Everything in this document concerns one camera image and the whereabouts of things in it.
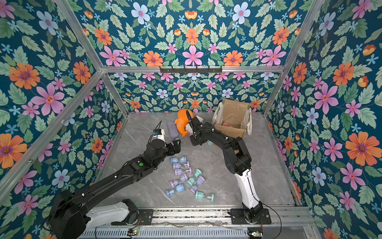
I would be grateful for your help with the jute canvas tote bag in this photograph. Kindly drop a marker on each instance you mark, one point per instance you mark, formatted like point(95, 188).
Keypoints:
point(237, 114)

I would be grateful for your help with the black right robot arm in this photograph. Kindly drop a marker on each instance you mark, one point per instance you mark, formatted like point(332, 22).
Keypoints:
point(237, 160)

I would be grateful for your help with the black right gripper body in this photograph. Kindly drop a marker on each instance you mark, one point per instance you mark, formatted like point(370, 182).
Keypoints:
point(194, 128)

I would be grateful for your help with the blue hourglass front left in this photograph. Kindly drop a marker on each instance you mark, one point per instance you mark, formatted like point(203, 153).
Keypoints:
point(179, 188)

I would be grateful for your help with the black wall hook rail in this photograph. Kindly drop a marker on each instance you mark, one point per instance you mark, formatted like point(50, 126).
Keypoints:
point(186, 70)

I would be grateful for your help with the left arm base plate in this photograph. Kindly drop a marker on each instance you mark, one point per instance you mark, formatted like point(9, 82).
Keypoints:
point(137, 217)

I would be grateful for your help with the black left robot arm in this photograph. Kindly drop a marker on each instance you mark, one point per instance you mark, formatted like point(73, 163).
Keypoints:
point(68, 217)

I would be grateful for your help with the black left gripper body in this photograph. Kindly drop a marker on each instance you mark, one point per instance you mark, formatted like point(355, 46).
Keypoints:
point(171, 152)

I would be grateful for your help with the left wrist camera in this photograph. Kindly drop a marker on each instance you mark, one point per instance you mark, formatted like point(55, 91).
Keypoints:
point(158, 132)

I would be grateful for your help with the teal hourglass front pair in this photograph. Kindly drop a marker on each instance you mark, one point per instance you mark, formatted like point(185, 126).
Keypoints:
point(200, 196)

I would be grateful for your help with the orange plush toy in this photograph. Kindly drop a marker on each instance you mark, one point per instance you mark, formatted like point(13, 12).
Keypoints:
point(183, 120)

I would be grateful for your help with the purple hourglass centre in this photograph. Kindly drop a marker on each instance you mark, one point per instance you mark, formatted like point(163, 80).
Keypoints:
point(176, 182)

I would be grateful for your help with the teal hourglass centre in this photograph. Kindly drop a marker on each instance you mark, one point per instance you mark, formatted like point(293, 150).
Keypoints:
point(191, 181)

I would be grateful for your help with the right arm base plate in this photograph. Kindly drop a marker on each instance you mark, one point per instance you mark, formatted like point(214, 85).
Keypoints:
point(246, 217)

